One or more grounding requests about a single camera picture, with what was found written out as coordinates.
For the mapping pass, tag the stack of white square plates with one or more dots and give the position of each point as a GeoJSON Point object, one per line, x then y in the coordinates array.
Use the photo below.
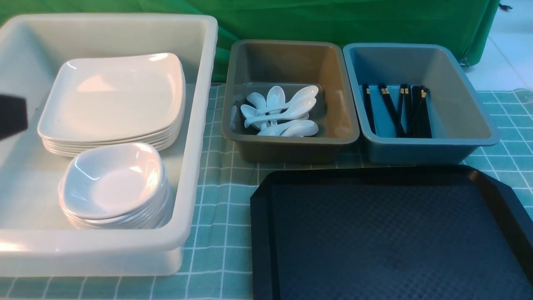
{"type": "Point", "coordinates": [103, 101]}

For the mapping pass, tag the bundle of black chopsticks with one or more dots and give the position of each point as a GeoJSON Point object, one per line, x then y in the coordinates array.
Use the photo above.
{"type": "Point", "coordinates": [399, 112]}

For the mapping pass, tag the pile of white spoons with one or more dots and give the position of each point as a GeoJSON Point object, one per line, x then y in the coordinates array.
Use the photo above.
{"type": "Point", "coordinates": [275, 116]}

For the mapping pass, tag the brown plastic bin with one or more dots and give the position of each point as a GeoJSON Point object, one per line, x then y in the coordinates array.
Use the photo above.
{"type": "Point", "coordinates": [255, 66]}

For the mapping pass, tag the large white plastic tub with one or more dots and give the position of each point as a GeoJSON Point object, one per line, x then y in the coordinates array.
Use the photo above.
{"type": "Point", "coordinates": [36, 238]}

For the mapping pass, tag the black serving tray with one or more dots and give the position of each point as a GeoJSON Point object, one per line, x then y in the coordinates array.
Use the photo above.
{"type": "Point", "coordinates": [403, 233]}

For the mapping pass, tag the blue plastic bin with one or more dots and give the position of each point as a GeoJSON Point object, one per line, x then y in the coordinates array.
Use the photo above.
{"type": "Point", "coordinates": [459, 124]}

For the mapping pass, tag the stack of white bowls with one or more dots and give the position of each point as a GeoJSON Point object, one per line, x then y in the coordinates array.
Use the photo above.
{"type": "Point", "coordinates": [122, 186]}

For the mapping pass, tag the green checkered tablecloth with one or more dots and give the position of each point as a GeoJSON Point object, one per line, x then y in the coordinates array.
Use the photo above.
{"type": "Point", "coordinates": [216, 263]}

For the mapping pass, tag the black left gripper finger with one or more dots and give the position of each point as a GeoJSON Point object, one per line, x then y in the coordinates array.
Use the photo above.
{"type": "Point", "coordinates": [13, 115]}

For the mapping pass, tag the green backdrop cloth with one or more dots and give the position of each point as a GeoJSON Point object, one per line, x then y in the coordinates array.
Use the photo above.
{"type": "Point", "coordinates": [461, 26]}

